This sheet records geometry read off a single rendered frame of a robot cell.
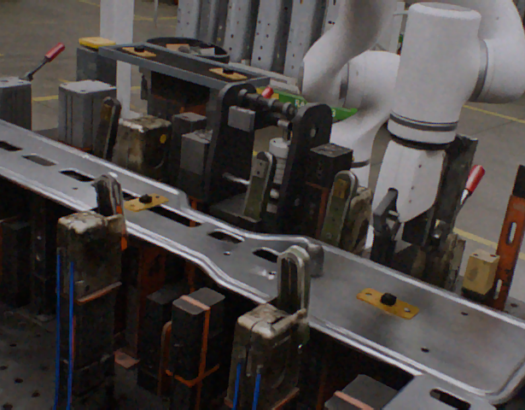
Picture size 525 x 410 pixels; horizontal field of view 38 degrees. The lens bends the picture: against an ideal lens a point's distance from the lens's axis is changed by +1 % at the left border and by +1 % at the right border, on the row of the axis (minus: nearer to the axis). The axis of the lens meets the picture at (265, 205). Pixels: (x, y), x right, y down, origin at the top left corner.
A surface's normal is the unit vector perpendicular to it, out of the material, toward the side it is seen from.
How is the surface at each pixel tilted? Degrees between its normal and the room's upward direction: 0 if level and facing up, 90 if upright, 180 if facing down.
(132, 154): 90
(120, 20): 90
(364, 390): 0
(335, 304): 0
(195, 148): 90
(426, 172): 91
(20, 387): 0
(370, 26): 127
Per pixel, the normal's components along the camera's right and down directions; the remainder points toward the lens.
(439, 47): -0.21, 0.36
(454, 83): 0.23, 0.43
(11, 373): 0.11, -0.92
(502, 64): 0.11, -0.04
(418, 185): 0.73, 0.33
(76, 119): -0.59, 0.24
